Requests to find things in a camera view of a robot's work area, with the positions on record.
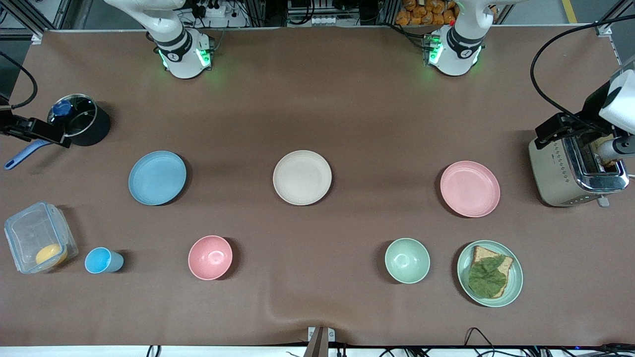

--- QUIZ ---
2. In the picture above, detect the bread slice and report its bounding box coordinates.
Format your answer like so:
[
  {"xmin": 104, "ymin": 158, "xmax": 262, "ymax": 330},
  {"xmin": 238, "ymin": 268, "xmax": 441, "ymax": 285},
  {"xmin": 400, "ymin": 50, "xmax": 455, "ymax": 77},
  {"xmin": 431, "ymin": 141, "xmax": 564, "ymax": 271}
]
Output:
[{"xmin": 469, "ymin": 245, "xmax": 514, "ymax": 298}]

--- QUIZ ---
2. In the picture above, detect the beige chrome toaster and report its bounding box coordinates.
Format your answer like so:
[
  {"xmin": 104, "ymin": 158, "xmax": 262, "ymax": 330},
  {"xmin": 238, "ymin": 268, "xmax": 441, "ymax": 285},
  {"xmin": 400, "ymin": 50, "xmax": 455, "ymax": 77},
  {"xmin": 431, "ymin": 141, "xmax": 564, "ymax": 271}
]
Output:
[{"xmin": 528, "ymin": 131, "xmax": 630, "ymax": 208}]

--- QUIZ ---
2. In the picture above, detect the black looped cable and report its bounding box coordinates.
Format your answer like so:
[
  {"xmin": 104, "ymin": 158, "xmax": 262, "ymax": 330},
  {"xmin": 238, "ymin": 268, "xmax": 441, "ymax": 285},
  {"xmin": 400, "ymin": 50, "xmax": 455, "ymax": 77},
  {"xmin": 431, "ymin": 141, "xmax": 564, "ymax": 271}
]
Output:
[{"xmin": 464, "ymin": 327, "xmax": 497, "ymax": 357}]

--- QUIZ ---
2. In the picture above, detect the pink plate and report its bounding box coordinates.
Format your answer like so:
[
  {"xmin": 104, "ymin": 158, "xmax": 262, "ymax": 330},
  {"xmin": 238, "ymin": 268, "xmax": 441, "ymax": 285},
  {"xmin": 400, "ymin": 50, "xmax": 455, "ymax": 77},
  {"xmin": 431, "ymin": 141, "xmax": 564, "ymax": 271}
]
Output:
[{"xmin": 440, "ymin": 161, "xmax": 501, "ymax": 218}]

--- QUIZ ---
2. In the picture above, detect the blue plate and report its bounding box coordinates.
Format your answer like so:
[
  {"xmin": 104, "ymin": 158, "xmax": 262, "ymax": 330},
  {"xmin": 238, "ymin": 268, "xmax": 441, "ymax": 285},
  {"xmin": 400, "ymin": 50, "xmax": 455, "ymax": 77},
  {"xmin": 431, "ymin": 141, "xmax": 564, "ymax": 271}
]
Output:
[{"xmin": 128, "ymin": 151, "xmax": 188, "ymax": 206}]

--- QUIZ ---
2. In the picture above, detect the green lettuce leaf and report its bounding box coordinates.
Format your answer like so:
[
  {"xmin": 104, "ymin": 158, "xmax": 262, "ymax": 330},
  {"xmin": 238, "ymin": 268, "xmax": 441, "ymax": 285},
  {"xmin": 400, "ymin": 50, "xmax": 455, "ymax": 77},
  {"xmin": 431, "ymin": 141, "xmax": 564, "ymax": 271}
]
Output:
[{"xmin": 468, "ymin": 255, "xmax": 508, "ymax": 299}]

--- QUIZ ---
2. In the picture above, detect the glass lid with blue knob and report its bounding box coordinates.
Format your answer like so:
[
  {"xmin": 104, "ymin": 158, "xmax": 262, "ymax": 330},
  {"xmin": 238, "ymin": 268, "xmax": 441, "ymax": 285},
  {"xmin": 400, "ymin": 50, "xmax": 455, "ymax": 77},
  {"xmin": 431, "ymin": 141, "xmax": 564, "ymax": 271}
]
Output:
[{"xmin": 48, "ymin": 94, "xmax": 97, "ymax": 138}]

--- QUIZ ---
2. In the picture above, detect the clear plastic container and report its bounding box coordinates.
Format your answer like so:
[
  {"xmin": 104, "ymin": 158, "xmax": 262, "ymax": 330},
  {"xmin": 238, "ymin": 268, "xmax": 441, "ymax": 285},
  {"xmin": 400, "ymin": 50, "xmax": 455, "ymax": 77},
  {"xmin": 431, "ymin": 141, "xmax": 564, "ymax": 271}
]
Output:
[{"xmin": 4, "ymin": 201, "xmax": 79, "ymax": 275}]

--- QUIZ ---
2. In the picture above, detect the green bowl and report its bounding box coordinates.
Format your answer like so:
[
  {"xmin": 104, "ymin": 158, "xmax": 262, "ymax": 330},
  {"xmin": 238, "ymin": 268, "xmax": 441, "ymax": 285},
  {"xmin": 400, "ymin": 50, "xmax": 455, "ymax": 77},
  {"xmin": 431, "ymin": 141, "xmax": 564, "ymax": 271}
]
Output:
[{"xmin": 384, "ymin": 238, "xmax": 431, "ymax": 285}]

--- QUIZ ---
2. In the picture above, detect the green plate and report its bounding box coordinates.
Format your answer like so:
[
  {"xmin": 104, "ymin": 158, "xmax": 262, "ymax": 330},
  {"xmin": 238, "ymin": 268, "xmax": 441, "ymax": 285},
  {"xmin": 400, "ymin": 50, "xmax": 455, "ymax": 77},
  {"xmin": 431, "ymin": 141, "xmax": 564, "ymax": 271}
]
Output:
[{"xmin": 457, "ymin": 240, "xmax": 524, "ymax": 308}]

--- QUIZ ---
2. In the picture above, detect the white power strip with plugs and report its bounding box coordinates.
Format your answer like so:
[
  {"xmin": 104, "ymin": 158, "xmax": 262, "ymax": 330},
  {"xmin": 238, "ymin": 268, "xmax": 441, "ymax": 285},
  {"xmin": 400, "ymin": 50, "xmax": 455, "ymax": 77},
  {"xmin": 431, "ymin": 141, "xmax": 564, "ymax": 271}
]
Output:
[{"xmin": 191, "ymin": 0, "xmax": 226, "ymax": 18}]

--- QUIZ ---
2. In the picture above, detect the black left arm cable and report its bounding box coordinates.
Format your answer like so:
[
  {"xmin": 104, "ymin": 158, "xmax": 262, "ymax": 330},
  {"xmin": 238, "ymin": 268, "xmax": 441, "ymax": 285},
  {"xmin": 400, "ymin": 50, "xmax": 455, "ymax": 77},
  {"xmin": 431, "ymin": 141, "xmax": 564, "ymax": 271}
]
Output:
[{"xmin": 530, "ymin": 14, "xmax": 635, "ymax": 130}]

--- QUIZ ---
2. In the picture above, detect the bag of orange buns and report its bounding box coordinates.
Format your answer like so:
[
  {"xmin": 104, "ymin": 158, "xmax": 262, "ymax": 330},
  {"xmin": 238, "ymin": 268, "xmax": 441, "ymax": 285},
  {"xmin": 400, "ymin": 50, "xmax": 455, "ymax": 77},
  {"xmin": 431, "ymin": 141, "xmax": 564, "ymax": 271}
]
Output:
[{"xmin": 395, "ymin": 0, "xmax": 457, "ymax": 26}]

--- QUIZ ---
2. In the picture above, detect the pink bowl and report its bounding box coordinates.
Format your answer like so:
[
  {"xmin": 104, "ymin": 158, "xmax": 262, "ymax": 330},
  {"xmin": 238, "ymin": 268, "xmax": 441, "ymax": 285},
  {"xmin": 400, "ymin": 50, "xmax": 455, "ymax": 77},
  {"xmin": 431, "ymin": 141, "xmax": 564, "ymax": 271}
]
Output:
[{"xmin": 188, "ymin": 235, "xmax": 233, "ymax": 281}]

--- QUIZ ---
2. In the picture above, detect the blue cup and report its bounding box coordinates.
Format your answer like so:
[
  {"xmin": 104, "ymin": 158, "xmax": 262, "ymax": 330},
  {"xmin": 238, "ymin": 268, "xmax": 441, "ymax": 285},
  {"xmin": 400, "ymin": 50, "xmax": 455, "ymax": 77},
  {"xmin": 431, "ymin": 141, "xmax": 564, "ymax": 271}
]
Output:
[{"xmin": 84, "ymin": 247, "xmax": 125, "ymax": 274}]

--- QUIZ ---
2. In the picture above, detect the black pot with blue handle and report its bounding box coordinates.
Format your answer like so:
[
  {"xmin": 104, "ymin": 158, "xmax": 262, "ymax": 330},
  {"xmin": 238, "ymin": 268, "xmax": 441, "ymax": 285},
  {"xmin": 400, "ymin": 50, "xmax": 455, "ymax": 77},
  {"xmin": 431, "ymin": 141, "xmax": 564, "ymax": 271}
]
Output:
[{"xmin": 4, "ymin": 94, "xmax": 111, "ymax": 171}]

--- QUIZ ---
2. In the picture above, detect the brown toast slice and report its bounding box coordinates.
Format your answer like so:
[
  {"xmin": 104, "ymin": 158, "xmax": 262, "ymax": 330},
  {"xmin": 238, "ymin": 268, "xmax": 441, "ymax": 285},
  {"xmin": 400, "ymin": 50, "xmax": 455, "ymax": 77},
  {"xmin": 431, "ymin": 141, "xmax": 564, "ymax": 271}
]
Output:
[{"xmin": 590, "ymin": 134, "xmax": 623, "ymax": 169}]

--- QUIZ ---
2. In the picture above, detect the beige plate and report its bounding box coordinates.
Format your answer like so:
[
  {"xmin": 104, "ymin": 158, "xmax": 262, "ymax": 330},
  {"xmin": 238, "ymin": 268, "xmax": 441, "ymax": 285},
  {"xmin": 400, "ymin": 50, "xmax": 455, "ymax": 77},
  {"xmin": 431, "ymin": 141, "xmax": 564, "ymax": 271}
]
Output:
[{"xmin": 272, "ymin": 150, "xmax": 333, "ymax": 206}]

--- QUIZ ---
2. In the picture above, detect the yellow round food piece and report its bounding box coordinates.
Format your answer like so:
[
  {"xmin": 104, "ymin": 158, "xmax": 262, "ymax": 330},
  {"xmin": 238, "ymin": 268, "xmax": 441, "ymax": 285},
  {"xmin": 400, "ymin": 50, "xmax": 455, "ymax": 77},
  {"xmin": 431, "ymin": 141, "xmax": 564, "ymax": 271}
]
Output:
[{"xmin": 35, "ymin": 243, "xmax": 67, "ymax": 267}]

